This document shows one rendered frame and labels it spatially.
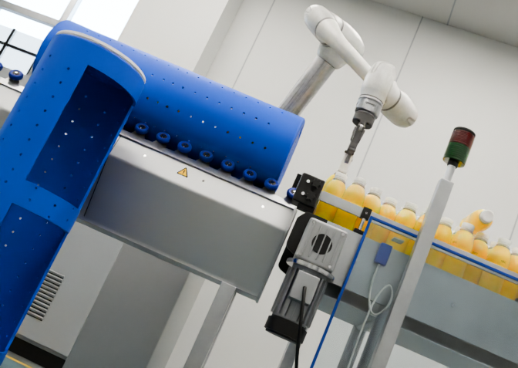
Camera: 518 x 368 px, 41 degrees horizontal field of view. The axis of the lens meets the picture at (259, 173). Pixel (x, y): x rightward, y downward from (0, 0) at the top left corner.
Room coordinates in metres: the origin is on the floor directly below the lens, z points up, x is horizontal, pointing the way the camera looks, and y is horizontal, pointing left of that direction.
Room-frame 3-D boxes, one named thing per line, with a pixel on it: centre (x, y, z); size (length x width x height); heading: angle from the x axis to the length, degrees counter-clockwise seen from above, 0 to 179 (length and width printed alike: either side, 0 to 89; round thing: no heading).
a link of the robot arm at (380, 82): (2.31, -0.27, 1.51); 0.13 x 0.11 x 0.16; 130
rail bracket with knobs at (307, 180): (2.01, -0.16, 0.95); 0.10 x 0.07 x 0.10; 175
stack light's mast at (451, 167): (1.82, -0.48, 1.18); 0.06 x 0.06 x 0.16
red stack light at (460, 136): (1.82, -0.48, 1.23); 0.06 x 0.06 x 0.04
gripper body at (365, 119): (2.30, -0.26, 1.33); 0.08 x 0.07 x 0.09; 175
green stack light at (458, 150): (1.82, -0.48, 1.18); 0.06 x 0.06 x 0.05
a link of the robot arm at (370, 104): (2.30, -0.26, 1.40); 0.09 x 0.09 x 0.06
